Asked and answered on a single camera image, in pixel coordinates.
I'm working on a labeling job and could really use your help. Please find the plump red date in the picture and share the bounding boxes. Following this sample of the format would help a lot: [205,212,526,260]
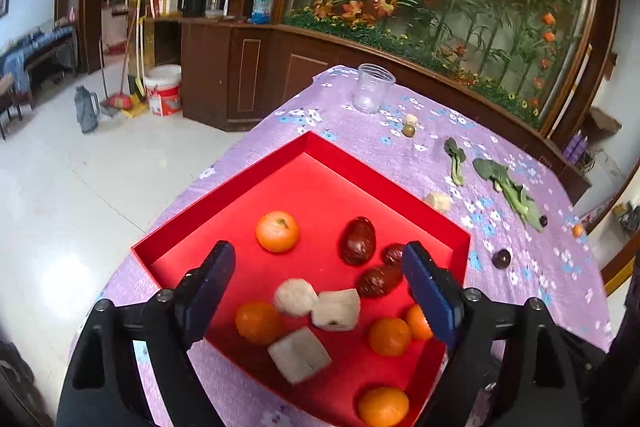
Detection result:
[341,217,377,266]

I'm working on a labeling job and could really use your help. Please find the wooden sideboard cabinet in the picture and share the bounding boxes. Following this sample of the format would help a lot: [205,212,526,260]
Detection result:
[179,16,333,134]

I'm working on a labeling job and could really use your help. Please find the red cardboard box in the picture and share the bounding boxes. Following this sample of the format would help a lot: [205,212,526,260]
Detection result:
[131,131,472,427]

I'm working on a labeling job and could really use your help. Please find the red broom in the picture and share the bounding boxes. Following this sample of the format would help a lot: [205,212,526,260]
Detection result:
[102,0,146,112]

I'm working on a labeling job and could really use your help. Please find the wrinkled red date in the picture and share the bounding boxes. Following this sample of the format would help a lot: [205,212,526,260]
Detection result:
[382,243,407,268]
[356,266,404,299]

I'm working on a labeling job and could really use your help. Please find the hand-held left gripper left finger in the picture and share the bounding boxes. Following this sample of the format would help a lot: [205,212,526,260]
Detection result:
[56,240,237,427]

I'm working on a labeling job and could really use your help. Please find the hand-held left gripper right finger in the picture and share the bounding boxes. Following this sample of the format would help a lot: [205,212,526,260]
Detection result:
[401,241,586,427]

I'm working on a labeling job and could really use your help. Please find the purple floral tablecloth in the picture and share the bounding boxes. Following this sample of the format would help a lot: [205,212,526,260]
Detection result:
[70,64,613,427]

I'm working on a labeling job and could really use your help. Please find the wooden bench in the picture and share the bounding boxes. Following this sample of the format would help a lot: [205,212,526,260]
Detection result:
[0,19,80,142]

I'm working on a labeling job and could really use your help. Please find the white and red bucket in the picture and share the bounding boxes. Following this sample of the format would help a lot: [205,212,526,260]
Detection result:
[144,64,183,118]

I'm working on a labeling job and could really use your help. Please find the large green leaf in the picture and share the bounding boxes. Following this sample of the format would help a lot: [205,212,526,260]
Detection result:
[510,192,543,233]

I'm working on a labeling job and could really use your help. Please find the small bok choy stalk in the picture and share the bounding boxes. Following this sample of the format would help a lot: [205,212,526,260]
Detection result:
[444,137,467,186]

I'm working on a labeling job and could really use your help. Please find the grey thermos flask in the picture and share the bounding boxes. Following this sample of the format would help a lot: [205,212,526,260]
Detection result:
[74,85,101,134]

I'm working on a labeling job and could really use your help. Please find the brown cardboard box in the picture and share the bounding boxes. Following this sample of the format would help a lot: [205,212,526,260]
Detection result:
[585,107,623,141]

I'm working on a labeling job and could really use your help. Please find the clear plastic cup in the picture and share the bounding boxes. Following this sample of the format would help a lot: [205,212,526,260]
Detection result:
[352,63,397,114]

